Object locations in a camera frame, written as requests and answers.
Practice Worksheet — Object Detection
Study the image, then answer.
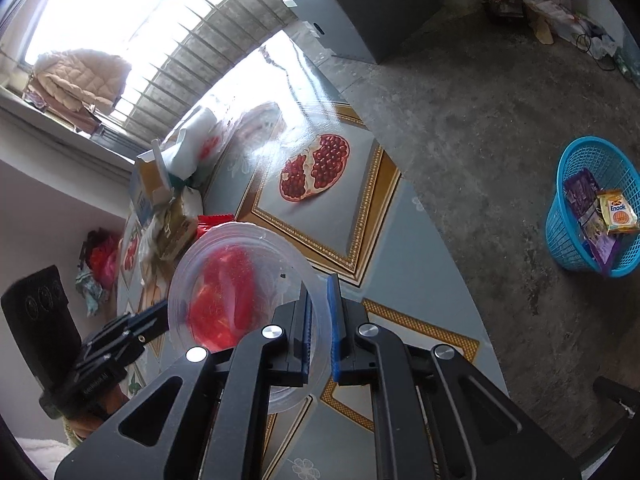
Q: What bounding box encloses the clear plastic lid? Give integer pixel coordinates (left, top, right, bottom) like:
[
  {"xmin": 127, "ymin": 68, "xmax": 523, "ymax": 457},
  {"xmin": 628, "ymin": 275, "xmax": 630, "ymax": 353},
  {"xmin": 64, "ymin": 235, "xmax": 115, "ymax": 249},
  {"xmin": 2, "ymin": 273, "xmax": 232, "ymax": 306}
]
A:
[{"xmin": 168, "ymin": 222, "xmax": 331, "ymax": 413}]

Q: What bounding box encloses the light blue paper box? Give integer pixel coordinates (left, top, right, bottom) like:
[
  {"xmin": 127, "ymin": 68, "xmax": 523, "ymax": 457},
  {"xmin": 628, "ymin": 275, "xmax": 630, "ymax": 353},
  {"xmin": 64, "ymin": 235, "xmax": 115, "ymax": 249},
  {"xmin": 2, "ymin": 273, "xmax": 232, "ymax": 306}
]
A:
[{"xmin": 129, "ymin": 140, "xmax": 174, "ymax": 226}]

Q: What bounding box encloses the purple snack bag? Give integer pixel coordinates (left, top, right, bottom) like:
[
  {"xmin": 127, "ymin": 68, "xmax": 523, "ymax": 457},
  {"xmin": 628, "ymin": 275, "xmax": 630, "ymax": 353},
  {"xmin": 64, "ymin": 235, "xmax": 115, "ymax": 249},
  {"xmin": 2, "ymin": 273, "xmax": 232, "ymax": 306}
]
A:
[{"xmin": 563, "ymin": 168, "xmax": 620, "ymax": 275}]

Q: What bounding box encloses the yellow orange snack packet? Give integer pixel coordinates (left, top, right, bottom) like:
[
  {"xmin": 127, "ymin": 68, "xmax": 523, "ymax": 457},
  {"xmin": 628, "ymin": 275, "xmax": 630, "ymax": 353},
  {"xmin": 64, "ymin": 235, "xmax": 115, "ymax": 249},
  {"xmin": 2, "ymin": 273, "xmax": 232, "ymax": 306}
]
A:
[{"xmin": 597, "ymin": 188, "xmax": 639, "ymax": 235}]

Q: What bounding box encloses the clear plastic bag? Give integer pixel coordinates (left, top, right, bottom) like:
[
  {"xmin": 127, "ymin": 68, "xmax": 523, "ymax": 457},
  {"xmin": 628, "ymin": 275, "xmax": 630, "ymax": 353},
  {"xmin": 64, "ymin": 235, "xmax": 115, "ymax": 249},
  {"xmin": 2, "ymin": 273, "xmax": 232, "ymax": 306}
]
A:
[{"xmin": 160, "ymin": 103, "xmax": 281, "ymax": 186}]

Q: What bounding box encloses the red wrapper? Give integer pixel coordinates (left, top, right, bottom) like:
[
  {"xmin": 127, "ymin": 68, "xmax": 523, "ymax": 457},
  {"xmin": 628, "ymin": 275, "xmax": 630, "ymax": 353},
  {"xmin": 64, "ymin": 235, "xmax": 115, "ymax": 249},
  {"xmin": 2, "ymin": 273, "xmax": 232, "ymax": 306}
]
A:
[{"xmin": 186, "ymin": 243, "xmax": 259, "ymax": 352}]

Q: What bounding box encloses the blue plastic trash basket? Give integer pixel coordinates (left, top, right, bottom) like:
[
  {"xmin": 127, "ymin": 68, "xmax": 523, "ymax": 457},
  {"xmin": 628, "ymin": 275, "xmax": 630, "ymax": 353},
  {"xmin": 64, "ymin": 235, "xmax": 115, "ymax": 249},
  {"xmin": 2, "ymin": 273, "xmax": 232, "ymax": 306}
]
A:
[{"xmin": 546, "ymin": 136, "xmax": 639, "ymax": 278}]

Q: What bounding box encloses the person's left hand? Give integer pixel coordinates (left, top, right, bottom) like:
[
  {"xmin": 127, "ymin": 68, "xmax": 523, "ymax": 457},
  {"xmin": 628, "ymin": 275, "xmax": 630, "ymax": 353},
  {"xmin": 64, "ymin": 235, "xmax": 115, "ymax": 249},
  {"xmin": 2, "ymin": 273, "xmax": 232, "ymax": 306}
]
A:
[{"xmin": 63, "ymin": 386, "xmax": 129, "ymax": 446}]

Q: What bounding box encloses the pile of colourful clothes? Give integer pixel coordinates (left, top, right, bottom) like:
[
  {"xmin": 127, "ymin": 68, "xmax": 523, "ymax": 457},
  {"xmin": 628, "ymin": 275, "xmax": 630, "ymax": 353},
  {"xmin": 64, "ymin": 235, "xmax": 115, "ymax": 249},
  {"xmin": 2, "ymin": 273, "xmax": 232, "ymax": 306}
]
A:
[{"xmin": 75, "ymin": 228, "xmax": 118, "ymax": 318}]

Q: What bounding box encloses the fruit pattern tablecloth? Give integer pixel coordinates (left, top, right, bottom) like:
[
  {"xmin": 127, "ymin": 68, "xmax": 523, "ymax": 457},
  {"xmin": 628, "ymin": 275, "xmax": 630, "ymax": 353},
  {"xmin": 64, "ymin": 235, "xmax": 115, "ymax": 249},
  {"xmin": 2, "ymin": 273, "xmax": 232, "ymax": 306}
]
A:
[{"xmin": 117, "ymin": 32, "xmax": 508, "ymax": 479}]

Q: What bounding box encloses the beige padded jacket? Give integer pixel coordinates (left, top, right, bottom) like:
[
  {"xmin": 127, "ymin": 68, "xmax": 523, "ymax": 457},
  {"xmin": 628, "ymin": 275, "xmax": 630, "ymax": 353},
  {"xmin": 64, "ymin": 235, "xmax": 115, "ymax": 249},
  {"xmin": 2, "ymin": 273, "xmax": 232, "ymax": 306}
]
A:
[{"xmin": 32, "ymin": 49, "xmax": 131, "ymax": 115}]

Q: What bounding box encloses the metal balcony railing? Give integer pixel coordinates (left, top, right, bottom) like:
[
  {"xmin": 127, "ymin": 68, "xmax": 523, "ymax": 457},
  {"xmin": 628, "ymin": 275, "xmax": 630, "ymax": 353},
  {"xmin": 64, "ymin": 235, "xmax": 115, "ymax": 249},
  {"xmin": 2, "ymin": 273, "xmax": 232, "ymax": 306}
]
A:
[{"xmin": 106, "ymin": 0, "xmax": 294, "ymax": 143}]

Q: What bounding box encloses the grey cabinet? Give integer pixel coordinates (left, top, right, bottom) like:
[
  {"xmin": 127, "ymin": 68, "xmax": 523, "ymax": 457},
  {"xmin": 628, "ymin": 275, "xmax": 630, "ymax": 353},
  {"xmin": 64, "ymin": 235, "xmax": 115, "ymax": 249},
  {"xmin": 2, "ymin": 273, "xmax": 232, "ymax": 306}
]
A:
[{"xmin": 284, "ymin": 0, "xmax": 442, "ymax": 64}]

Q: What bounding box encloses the pile of bags by wall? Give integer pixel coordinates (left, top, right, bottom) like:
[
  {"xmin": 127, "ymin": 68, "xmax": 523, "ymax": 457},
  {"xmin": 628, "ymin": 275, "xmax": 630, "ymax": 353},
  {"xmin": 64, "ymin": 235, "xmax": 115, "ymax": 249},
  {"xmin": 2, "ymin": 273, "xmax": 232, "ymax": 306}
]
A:
[{"xmin": 482, "ymin": 0, "xmax": 622, "ymax": 61}]

